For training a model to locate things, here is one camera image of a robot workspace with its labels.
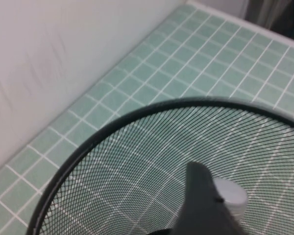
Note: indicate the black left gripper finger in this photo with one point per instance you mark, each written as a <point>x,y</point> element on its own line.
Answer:
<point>201,195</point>

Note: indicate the clear white-capped bottle green label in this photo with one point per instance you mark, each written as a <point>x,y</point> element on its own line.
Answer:
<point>232,193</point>

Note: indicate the green white checked tablecloth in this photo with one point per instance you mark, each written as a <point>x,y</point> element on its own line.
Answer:
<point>186,61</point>

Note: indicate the dark grey curtain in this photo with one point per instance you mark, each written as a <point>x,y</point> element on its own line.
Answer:
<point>279,14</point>

